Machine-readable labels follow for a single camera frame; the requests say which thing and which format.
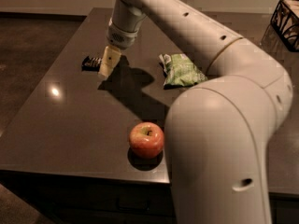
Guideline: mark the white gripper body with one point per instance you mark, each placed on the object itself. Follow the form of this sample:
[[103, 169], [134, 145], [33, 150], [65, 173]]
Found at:
[[121, 37]]

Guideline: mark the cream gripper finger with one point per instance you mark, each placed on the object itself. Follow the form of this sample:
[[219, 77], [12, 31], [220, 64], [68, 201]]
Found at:
[[110, 59]]

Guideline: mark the black rxbar chocolate bar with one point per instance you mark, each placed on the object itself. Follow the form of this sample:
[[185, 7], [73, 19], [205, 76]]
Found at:
[[91, 64]]

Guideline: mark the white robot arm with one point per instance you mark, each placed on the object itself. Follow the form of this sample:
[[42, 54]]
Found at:
[[216, 133]]

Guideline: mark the green chip bag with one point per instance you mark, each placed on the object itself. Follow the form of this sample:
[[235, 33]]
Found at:
[[180, 71]]

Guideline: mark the red apple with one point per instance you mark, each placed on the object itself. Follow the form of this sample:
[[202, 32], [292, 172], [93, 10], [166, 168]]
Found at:
[[146, 140]]

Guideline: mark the dark drawer handle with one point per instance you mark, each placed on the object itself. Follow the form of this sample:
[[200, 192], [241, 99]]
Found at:
[[137, 205]]

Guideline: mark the black wire basket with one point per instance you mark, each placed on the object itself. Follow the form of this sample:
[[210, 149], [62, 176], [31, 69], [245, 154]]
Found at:
[[285, 21]]

